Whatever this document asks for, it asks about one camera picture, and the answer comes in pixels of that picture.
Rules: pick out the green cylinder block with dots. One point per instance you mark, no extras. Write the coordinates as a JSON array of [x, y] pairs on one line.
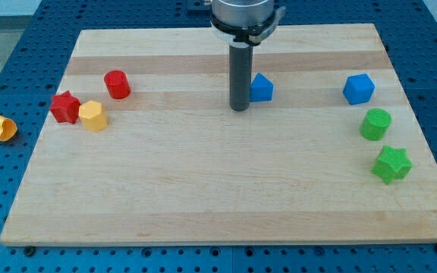
[[375, 124]]

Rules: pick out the red cylinder block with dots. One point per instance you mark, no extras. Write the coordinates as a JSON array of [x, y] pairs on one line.
[[117, 84]]

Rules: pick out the green star block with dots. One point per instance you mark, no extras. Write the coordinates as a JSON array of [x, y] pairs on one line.
[[392, 164]]

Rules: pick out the wooden board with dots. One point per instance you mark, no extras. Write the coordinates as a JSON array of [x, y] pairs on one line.
[[176, 166]]

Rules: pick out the yellow hexagon block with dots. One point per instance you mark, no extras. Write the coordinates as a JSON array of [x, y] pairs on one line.
[[93, 116]]

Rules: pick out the yellow heart block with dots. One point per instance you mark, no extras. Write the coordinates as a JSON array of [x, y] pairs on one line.
[[8, 128]]

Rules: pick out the blue triangle block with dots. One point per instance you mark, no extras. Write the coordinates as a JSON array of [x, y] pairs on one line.
[[261, 89]]

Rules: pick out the red star block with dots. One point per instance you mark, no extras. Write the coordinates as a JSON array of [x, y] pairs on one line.
[[65, 107]]

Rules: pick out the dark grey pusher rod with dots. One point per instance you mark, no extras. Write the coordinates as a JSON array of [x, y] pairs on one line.
[[240, 70]]

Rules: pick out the blue hexagon block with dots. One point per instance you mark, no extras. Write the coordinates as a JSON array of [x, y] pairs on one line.
[[358, 89]]

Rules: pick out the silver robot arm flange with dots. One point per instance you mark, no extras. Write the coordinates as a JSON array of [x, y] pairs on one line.
[[245, 23]]

